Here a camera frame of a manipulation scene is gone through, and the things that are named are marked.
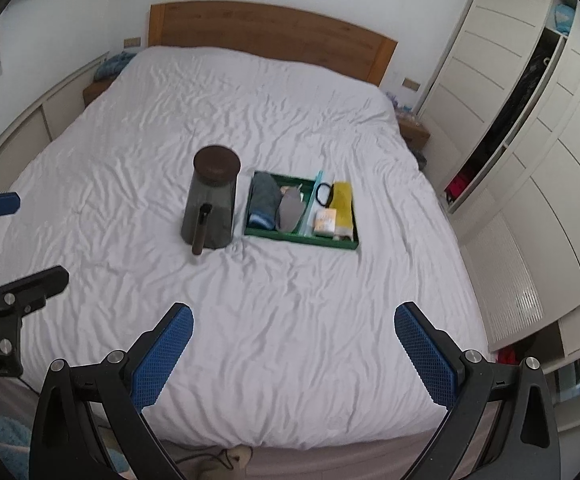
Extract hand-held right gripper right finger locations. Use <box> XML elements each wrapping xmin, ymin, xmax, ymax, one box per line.
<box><xmin>394</xmin><ymin>302</ymin><xmax>561</xmax><ymax>480</ymax></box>

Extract grey cloth pouch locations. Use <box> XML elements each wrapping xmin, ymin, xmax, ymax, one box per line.
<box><xmin>277</xmin><ymin>187</ymin><xmax>305</xmax><ymax>234</ymax></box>

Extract red clothes in wardrobe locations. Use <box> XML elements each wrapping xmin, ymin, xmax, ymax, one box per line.
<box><xmin>444</xmin><ymin>171</ymin><xmax>476</xmax><ymax>202</ymax></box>

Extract wooden headboard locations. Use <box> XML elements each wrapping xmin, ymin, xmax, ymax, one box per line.
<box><xmin>148</xmin><ymin>2</ymin><xmax>399</xmax><ymax>87</ymax></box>

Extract white wardrobe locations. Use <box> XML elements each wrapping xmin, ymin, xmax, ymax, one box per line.
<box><xmin>415</xmin><ymin>0</ymin><xmax>580</xmax><ymax>431</ymax></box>

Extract clear plastic sheet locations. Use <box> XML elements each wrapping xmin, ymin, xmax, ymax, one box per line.
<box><xmin>297</xmin><ymin>170</ymin><xmax>325</xmax><ymax>236</ymax></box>

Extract dark glass pitcher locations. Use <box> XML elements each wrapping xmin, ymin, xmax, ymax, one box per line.
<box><xmin>181</xmin><ymin>145</ymin><xmax>242</xmax><ymax>257</ymax></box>

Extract clear packet with orange label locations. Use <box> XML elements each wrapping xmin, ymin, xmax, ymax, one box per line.
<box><xmin>313</xmin><ymin>210</ymin><xmax>337</xmax><ymax>237</ymax></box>

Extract light blue fluffy rug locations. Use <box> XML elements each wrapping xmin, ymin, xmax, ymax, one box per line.
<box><xmin>0</xmin><ymin>410</ymin><xmax>36</xmax><ymax>480</ymax></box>

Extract green tray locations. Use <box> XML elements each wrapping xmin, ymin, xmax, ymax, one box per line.
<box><xmin>244</xmin><ymin>170</ymin><xmax>359</xmax><ymax>252</ymax></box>

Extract bed with white duvet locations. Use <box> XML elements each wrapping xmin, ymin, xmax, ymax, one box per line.
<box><xmin>0</xmin><ymin>46</ymin><xmax>490</xmax><ymax>453</ymax></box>

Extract yellow towel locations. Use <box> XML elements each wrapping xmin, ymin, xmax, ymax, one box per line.
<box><xmin>332</xmin><ymin>181</ymin><xmax>357</xmax><ymax>241</ymax></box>

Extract wooden nightstand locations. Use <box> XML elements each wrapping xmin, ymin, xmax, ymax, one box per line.
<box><xmin>82</xmin><ymin>77</ymin><xmax>114</xmax><ymax>108</ymax></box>
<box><xmin>397</xmin><ymin>119</ymin><xmax>431</xmax><ymax>149</ymax></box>

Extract blue knitted cloth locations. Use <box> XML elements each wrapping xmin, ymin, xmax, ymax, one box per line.
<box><xmin>94</xmin><ymin>52</ymin><xmax>133</xmax><ymax>81</ymax></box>

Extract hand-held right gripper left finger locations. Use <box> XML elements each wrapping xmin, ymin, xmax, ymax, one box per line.
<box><xmin>29</xmin><ymin>302</ymin><xmax>194</xmax><ymax>480</ymax></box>

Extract grey towel with blue edge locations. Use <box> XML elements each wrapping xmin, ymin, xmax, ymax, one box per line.
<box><xmin>248</xmin><ymin>174</ymin><xmax>283</xmax><ymax>231</ymax></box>

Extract light blue folded cloth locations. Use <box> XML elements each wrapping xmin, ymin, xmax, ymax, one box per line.
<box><xmin>554</xmin><ymin>2</ymin><xmax>576</xmax><ymax>35</ymax></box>

